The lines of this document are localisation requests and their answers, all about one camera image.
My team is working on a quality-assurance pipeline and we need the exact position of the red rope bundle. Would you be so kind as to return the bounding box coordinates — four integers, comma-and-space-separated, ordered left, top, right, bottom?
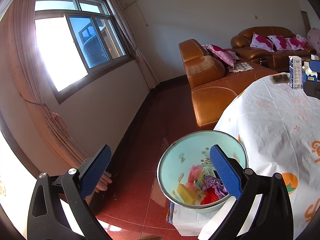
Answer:
199, 188, 221, 205

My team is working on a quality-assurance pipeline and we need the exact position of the purple foil wrapper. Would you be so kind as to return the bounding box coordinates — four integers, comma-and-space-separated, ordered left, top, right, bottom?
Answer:
202, 175, 228, 198

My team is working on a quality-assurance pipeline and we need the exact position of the yellow sponge piece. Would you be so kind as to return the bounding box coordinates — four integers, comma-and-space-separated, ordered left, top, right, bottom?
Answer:
177, 183, 197, 205

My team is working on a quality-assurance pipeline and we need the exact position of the pink plastic bag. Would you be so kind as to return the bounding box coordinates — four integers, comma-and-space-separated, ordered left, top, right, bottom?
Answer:
185, 165, 203, 191

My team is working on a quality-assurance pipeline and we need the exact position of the blue Look milk carton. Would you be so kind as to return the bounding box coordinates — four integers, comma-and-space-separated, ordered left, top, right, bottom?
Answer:
302, 61, 317, 84

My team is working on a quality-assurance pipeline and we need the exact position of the tall white blue carton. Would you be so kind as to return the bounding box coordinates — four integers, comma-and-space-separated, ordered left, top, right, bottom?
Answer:
289, 56, 302, 89

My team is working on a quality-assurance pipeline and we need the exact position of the pink floral cushion right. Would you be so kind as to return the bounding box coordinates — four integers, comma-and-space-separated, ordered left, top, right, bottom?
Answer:
286, 34, 309, 51

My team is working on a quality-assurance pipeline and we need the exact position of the pink floral cushion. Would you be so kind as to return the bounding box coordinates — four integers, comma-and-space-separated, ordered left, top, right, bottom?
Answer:
250, 33, 274, 53
268, 35, 292, 51
286, 34, 309, 51

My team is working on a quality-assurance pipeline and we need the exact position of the dark seaweed snack pack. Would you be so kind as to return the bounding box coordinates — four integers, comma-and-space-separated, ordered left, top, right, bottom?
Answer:
270, 73, 290, 84

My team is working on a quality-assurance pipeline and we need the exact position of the pink covered chair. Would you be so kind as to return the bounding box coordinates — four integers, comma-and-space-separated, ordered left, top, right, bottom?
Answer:
307, 28, 320, 55

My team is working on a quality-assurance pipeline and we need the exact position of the brown leather back sofa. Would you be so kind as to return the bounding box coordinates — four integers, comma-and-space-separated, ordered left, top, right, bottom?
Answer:
231, 27, 316, 72

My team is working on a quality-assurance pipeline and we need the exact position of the pink floral cushion middle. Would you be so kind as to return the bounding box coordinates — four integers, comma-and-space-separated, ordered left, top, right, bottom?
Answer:
268, 35, 292, 51

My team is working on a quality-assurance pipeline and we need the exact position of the white orange printed tablecloth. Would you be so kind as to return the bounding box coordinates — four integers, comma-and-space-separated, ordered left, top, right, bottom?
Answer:
169, 76, 319, 239

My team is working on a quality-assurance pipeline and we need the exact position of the pink floral cushion left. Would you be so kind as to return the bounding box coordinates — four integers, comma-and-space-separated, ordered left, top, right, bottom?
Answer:
250, 33, 274, 53

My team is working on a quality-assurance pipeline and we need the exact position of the checkered cloth on sofa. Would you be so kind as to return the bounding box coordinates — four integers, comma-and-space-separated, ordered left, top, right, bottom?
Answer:
227, 62, 254, 73

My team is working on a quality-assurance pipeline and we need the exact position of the pink floral pillow chaise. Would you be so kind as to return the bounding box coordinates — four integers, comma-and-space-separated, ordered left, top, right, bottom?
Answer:
202, 44, 240, 67

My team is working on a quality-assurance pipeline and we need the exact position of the brown leather chaise sofa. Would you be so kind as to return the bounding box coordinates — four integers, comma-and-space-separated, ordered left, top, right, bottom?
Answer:
179, 39, 276, 130

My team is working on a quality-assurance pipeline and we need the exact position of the beige right curtain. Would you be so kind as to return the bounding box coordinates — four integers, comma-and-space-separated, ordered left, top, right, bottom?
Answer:
106, 0, 159, 90

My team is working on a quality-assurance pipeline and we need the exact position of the pink left curtain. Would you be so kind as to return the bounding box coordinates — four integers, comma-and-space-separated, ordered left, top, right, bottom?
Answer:
1, 0, 88, 176

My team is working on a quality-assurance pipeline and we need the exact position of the window with brown frame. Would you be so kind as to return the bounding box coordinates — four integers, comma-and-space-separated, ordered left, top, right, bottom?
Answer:
35, 0, 134, 103

